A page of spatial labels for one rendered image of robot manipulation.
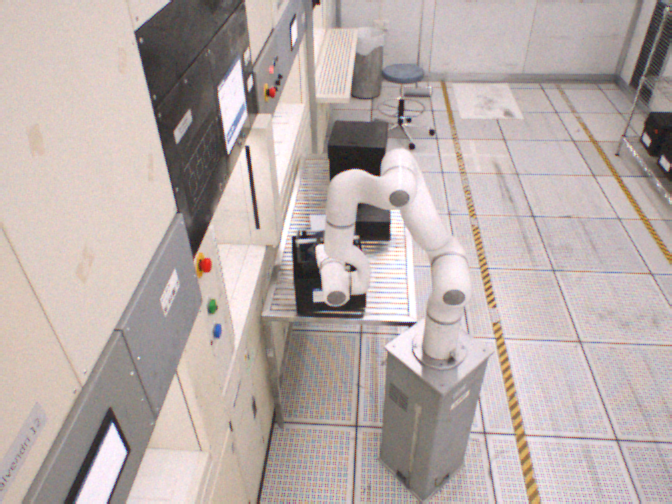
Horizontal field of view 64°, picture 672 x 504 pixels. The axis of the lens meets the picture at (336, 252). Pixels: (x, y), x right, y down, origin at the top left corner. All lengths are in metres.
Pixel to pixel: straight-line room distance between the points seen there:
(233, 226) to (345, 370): 1.06
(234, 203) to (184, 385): 0.94
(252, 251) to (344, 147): 0.76
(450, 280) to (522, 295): 1.82
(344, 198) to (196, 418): 0.72
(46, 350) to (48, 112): 0.32
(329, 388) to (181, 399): 1.42
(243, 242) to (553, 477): 1.68
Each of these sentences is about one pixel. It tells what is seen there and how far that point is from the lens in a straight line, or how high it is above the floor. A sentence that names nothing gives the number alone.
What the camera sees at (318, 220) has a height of 1.08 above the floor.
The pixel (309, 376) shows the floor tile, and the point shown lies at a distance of 2.87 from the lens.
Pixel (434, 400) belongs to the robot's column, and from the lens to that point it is 1.95.
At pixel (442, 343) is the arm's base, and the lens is 1.89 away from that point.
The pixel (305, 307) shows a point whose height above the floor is 0.79.
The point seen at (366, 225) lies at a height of 0.84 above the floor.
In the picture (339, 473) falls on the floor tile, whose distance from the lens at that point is 2.56.
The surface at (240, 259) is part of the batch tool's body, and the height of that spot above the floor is 0.87.
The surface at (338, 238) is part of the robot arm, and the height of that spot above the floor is 1.28.
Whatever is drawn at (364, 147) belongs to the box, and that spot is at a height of 1.01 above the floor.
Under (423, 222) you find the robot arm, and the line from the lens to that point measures 1.56.
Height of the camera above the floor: 2.24
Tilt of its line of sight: 39 degrees down
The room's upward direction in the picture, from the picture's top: 1 degrees counter-clockwise
